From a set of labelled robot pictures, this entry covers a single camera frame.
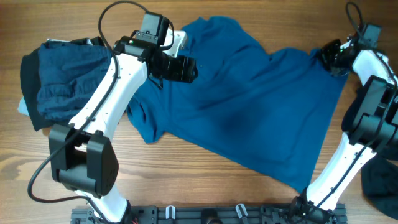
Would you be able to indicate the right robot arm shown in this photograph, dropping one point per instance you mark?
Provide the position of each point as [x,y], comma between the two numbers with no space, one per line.
[372,68]

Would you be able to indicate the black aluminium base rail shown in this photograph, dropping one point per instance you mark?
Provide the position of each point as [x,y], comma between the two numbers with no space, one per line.
[265,214]

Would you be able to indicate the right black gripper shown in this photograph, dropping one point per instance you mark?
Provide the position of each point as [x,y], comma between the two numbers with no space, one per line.
[326,53]

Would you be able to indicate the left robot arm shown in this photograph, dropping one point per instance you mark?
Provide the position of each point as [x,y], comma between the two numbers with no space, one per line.
[83,159]

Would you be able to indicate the blue polo shirt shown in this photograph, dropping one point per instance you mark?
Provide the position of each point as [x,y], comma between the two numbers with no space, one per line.
[268,112]

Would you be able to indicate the folded navy blue garment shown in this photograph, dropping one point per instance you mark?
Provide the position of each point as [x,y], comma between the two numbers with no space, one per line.
[69,75]

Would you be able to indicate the light blue folded cloth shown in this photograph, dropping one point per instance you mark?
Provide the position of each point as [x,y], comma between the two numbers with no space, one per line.
[22,107]

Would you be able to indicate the dark garment pile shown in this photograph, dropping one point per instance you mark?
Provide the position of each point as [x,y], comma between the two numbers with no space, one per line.
[381,174]

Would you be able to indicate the folded black garment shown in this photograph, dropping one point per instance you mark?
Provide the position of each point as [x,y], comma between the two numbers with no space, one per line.
[30,82]

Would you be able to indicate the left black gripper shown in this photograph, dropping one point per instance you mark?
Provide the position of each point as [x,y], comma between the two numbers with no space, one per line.
[178,73]

